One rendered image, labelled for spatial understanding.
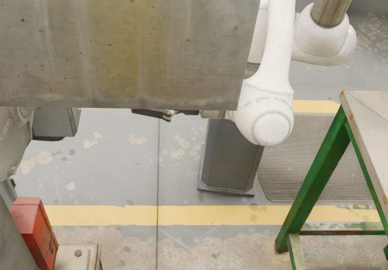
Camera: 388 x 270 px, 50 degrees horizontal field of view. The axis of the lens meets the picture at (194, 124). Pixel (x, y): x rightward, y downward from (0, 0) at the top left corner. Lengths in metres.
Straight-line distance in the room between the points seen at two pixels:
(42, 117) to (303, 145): 1.60
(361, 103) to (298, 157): 1.08
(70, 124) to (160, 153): 1.19
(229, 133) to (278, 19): 0.87
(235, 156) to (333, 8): 0.78
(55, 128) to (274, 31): 0.53
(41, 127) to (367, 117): 0.81
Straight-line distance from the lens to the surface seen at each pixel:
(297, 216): 1.61
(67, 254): 1.56
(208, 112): 0.98
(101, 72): 0.38
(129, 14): 0.34
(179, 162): 2.09
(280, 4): 0.90
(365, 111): 1.18
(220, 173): 1.90
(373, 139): 1.12
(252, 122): 0.80
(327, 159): 1.34
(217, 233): 1.90
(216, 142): 1.72
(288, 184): 2.11
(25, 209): 1.29
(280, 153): 2.22
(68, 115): 0.95
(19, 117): 0.62
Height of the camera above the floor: 1.69
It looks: 48 degrees down
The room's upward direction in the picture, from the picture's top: 6 degrees clockwise
